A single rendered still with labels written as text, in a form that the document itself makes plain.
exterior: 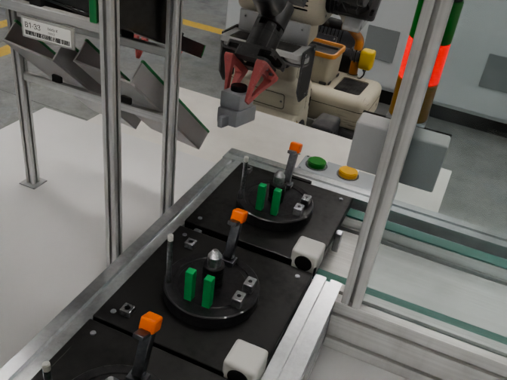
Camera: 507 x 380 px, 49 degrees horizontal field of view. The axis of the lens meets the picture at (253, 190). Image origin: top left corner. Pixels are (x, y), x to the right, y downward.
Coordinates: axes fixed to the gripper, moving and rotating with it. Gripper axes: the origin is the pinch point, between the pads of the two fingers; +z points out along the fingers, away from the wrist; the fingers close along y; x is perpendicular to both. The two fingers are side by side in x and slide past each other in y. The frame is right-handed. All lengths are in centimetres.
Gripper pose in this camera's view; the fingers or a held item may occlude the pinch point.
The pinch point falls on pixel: (238, 96)
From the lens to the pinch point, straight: 104.2
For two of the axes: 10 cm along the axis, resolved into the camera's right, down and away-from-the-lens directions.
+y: 8.3, 3.2, -4.6
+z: -4.1, 9.1, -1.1
